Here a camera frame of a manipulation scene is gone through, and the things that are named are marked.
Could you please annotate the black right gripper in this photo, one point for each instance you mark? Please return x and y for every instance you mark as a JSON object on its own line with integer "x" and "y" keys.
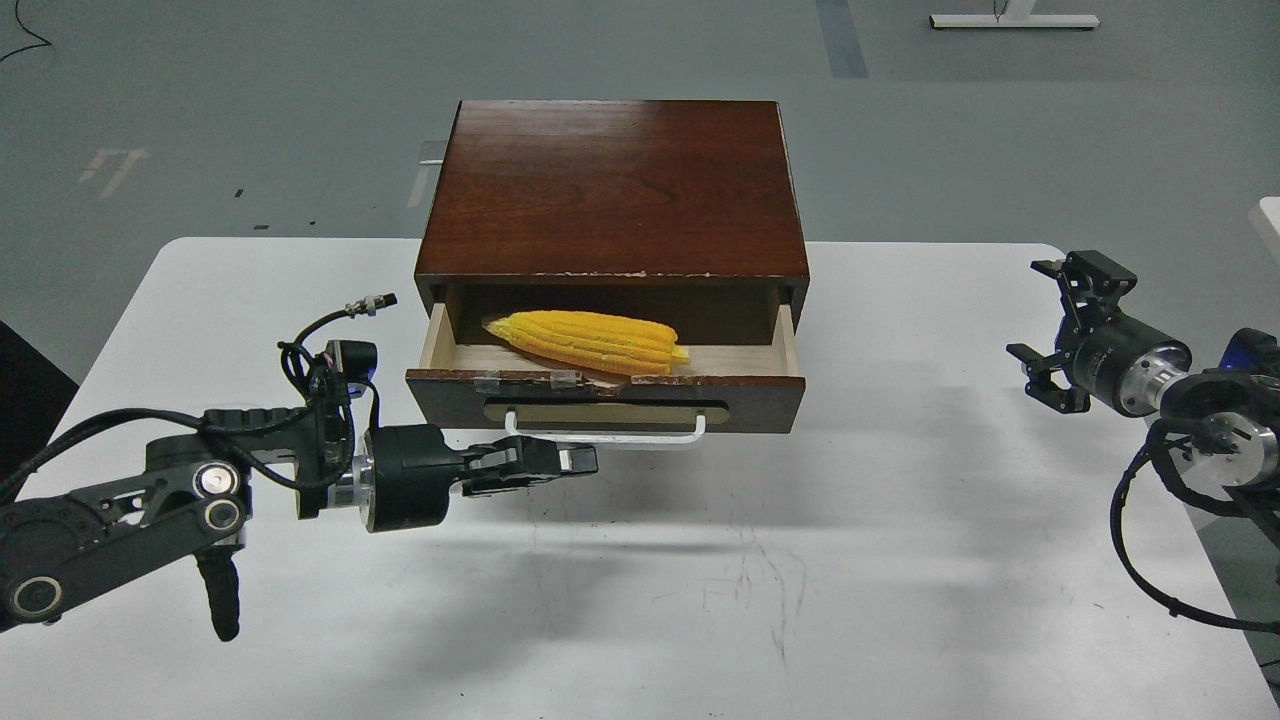
{"x": 1125, "y": 363}

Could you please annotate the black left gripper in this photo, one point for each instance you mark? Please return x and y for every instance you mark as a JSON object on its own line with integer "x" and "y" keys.
{"x": 413, "y": 470}

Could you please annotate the yellow corn cob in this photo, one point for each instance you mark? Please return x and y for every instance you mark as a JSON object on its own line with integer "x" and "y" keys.
{"x": 602, "y": 342}

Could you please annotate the wooden drawer with white handle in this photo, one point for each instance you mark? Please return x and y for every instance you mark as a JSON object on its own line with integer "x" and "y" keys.
{"x": 727, "y": 389}

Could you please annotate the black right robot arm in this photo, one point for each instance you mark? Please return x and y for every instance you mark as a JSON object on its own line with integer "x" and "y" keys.
{"x": 1214, "y": 433}

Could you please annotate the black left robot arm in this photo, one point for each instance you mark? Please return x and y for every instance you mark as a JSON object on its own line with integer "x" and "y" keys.
{"x": 194, "y": 496}

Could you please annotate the dark wooden cabinet box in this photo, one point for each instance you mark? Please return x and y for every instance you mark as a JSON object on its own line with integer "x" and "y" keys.
{"x": 681, "y": 210}

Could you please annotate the white table leg base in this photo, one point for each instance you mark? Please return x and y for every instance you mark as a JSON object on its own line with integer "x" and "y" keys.
{"x": 1015, "y": 15}

